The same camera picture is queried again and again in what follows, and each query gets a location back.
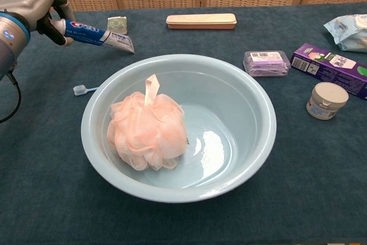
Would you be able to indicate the blue white toothpaste tube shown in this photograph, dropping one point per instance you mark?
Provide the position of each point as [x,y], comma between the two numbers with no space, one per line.
[91,31]

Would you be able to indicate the pink bath sponge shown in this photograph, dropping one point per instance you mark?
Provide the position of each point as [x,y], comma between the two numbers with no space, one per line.
[143,133]

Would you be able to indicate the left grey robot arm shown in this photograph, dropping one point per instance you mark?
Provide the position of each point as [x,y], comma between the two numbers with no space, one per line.
[8,44]

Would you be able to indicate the small green floss box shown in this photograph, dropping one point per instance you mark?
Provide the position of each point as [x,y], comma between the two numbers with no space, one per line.
[117,25]

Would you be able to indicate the light blue plastic basin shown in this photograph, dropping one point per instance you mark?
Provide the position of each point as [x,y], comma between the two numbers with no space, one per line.
[243,141]

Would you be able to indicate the purple toothpaste carton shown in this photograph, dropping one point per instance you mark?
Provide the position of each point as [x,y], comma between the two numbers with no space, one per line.
[329,68]

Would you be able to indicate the light blue toothbrush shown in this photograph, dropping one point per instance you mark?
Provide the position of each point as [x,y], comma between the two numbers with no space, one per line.
[78,90]

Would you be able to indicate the beige toothbrush travel case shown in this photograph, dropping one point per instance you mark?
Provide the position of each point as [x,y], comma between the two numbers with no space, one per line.
[200,21]

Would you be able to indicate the small white round jar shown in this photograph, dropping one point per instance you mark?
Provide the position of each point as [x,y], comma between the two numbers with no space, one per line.
[327,98]

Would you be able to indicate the dark blue table cloth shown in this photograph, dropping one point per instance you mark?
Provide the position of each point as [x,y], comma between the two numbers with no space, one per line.
[301,170]

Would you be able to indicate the light blue wet wipes pack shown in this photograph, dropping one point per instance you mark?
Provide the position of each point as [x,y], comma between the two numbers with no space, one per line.
[348,34]

